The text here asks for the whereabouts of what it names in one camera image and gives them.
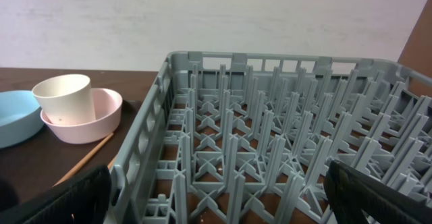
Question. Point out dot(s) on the grey dishwasher rack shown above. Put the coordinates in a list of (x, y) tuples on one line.
[(237, 137)]

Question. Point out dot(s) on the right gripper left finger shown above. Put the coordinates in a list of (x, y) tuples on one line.
[(83, 198)]

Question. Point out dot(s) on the cream plastic cup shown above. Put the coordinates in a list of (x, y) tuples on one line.
[(66, 99)]

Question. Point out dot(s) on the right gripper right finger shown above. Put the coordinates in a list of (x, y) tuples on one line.
[(352, 195)]

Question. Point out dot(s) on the pink bowl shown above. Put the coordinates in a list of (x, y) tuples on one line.
[(107, 106)]

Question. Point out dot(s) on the left wooden chopstick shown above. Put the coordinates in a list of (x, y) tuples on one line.
[(85, 159)]

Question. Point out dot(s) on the brown serving tray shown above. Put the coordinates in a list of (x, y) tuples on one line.
[(35, 165)]

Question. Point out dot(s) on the light blue bowl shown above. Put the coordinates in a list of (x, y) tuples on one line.
[(20, 117)]

